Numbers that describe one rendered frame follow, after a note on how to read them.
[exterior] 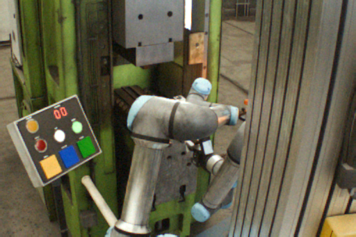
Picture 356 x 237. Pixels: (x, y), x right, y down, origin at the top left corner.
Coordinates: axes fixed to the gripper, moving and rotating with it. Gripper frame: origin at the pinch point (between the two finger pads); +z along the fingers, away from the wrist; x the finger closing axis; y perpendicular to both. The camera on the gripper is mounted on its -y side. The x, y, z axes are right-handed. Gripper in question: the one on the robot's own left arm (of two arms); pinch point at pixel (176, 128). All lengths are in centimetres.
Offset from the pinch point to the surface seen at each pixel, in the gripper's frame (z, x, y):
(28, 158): -7, -71, 1
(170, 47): -20.8, 6.0, -32.1
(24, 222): 129, -71, -25
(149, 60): -16.7, -5.5, -29.9
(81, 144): -1.4, -45.9, -2.9
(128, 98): 22.7, -4.8, -38.3
